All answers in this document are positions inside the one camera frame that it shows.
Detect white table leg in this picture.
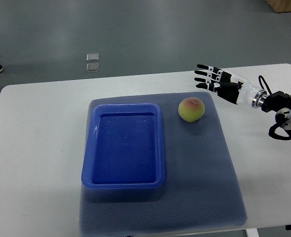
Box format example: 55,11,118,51
245,228,259,237

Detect grey blue textured mat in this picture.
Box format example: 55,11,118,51
79,92,247,237

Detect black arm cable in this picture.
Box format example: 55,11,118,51
258,75,273,96

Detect blue plastic tray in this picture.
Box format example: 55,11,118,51
81,103,165,190

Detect upper metal floor plate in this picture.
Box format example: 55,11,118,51
86,53,99,62

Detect green red peach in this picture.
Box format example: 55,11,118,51
178,97,205,122

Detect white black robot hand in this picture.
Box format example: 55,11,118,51
194,64,262,107

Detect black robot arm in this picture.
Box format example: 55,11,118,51
252,89,291,141

